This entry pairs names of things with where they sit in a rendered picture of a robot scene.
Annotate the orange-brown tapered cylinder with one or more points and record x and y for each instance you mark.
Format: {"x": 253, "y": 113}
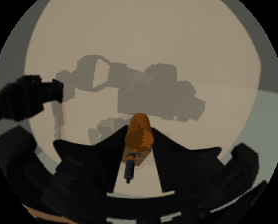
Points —
{"x": 139, "y": 137}

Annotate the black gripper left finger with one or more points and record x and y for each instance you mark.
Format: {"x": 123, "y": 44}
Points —
{"x": 104, "y": 157}

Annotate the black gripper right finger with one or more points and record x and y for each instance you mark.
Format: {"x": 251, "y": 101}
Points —
{"x": 173, "y": 161}

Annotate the brown wooden block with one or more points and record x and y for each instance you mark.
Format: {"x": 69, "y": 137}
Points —
{"x": 139, "y": 156}

